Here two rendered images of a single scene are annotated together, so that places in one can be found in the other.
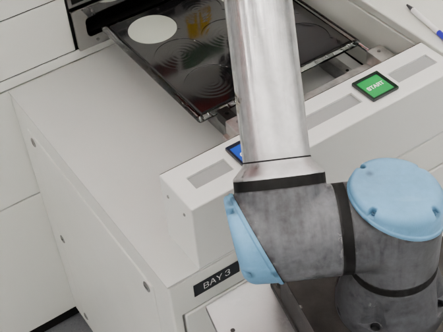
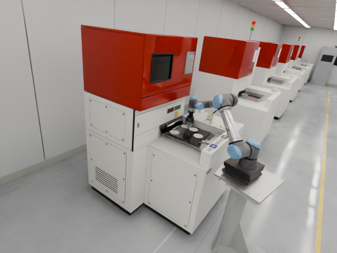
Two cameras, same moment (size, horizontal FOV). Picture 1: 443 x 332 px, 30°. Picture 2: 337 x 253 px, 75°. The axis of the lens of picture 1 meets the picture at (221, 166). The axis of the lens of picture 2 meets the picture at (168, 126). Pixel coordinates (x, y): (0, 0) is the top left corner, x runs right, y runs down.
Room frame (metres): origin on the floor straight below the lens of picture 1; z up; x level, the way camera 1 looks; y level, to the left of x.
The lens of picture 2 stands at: (-0.40, 1.10, 1.86)
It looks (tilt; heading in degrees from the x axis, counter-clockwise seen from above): 24 degrees down; 333
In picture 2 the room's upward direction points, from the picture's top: 7 degrees clockwise
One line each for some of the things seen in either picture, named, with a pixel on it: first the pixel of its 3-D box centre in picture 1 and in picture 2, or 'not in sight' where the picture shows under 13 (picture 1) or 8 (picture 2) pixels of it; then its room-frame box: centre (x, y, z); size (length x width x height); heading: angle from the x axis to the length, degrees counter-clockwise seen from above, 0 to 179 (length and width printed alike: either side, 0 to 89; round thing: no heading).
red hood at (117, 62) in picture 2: not in sight; (141, 64); (1.72, 0.40, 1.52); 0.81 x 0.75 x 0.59; 121
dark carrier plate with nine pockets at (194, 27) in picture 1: (227, 34); (188, 132); (1.36, -0.03, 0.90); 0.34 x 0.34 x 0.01; 31
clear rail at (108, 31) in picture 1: (149, 70); (179, 138); (1.26, 0.12, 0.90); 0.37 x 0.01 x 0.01; 31
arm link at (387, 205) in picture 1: (389, 221); (251, 147); (0.68, -0.20, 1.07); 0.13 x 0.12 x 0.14; 90
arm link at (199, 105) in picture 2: not in sight; (199, 105); (1.33, -0.09, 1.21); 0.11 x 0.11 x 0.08; 0
